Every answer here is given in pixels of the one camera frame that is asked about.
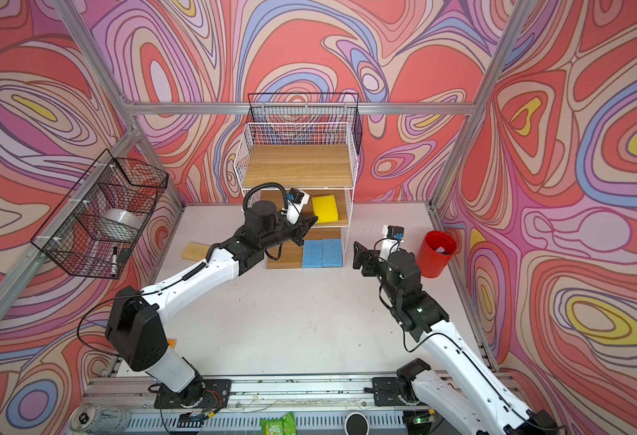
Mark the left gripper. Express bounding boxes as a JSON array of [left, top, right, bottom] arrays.
[[258, 212, 320, 254]]

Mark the yellow sponge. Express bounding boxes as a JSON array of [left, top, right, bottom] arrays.
[[311, 195, 340, 224]]

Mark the blue sponge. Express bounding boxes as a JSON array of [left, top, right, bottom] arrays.
[[321, 239, 343, 268], [302, 240, 323, 268]]

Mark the white wire wooden shelf rack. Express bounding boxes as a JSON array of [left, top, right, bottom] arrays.
[[233, 121, 359, 269]]

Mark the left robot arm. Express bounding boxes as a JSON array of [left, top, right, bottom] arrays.
[[104, 200, 318, 408]]

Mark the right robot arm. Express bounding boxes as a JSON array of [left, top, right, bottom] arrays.
[[353, 243, 561, 434]]

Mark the red plastic cup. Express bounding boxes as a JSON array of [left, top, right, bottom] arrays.
[[416, 230, 457, 278]]

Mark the beige sponge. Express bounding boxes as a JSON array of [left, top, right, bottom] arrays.
[[181, 242, 211, 262]]

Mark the black round speaker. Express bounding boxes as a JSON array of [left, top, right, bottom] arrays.
[[343, 413, 370, 435]]

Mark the green wipes packet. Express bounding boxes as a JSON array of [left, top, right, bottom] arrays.
[[259, 413, 297, 435]]

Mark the black marker in basket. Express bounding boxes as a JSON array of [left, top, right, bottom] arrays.
[[110, 246, 119, 279]]

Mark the silver drink can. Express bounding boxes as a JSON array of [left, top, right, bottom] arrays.
[[69, 403, 132, 434]]

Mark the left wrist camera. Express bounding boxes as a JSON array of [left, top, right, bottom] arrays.
[[285, 188, 309, 226]]

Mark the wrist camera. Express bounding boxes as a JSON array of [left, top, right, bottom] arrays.
[[376, 225, 405, 260], [285, 188, 309, 226]]

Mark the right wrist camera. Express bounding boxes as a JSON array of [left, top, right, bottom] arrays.
[[376, 225, 405, 260]]

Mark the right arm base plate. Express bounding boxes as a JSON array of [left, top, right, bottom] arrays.
[[363, 376, 426, 407]]

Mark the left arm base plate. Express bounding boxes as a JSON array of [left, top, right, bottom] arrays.
[[148, 378, 233, 411]]

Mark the black wire basket left wall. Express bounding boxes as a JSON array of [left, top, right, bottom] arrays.
[[31, 150, 169, 279]]

